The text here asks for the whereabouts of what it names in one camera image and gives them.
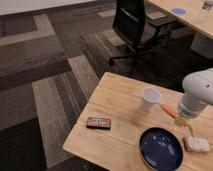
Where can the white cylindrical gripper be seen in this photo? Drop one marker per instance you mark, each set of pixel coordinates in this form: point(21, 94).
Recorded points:
point(189, 107)

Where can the orange pepper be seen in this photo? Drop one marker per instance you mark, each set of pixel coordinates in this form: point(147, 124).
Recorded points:
point(172, 113)

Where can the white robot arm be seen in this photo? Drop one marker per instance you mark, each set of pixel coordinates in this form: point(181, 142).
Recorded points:
point(198, 94)

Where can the white sponge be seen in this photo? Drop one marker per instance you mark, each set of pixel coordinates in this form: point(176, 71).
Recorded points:
point(196, 144)

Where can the dark blue plate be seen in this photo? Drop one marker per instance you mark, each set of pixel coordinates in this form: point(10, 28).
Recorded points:
point(160, 149)

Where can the white paper cup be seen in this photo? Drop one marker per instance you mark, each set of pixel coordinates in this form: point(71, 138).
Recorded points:
point(149, 97)

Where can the brown chocolate bar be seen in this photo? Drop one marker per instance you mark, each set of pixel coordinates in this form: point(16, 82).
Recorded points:
point(98, 123)

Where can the wooden far desk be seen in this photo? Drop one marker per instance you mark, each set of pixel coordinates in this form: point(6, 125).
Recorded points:
point(201, 21)

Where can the blue round coaster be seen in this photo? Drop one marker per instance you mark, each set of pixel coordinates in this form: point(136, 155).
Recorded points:
point(178, 11)

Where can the black office chair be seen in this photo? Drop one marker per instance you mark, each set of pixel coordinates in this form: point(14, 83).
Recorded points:
point(133, 26)

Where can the small object on far desk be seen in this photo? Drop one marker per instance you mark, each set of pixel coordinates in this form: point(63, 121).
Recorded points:
point(207, 5)

